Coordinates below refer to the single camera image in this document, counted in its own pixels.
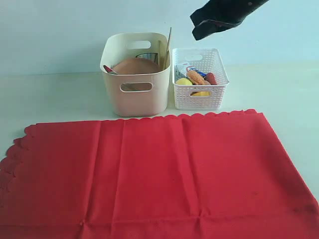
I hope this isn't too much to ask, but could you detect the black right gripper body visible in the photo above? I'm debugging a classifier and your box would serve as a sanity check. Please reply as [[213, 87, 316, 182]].
[[204, 0, 268, 26]]

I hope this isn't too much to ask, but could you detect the wooden chopstick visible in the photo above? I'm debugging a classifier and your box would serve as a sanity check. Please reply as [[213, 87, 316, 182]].
[[162, 27, 172, 70], [158, 40, 162, 67]]

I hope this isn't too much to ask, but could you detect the blue white milk carton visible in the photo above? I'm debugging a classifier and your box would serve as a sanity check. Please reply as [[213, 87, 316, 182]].
[[174, 62, 206, 79]]

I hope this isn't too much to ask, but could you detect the red sausage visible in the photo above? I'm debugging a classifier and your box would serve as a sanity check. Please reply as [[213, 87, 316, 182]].
[[205, 72, 217, 85]]

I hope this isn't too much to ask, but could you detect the fried chicken nugget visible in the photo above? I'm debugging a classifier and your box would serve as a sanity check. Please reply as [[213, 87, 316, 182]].
[[186, 70, 210, 85]]

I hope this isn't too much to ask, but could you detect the yellow lemon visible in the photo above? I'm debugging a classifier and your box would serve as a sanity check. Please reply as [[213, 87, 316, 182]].
[[175, 78, 193, 86]]

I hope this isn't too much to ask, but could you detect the stainless steel cup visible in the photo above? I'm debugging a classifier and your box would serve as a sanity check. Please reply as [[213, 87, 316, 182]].
[[136, 52, 159, 64]]

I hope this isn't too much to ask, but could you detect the yellow cheese wedge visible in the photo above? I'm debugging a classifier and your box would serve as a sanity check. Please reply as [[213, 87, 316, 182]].
[[190, 91, 210, 97]]

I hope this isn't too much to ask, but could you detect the brown round plate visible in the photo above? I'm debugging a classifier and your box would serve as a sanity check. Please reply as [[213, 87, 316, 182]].
[[112, 58, 160, 92]]

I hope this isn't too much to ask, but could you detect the steel table knife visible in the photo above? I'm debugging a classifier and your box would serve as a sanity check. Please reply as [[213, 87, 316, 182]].
[[103, 65, 118, 75]]

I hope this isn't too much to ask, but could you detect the red scalloped table cloth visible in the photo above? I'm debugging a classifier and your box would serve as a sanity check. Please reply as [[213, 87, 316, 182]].
[[0, 110, 319, 239]]

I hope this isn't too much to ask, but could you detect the white perforated plastic basket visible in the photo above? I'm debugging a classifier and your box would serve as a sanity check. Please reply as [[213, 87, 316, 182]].
[[172, 48, 229, 110]]

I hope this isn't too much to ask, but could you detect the cream plastic bin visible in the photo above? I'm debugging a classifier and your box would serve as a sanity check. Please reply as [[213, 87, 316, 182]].
[[100, 33, 170, 117]]

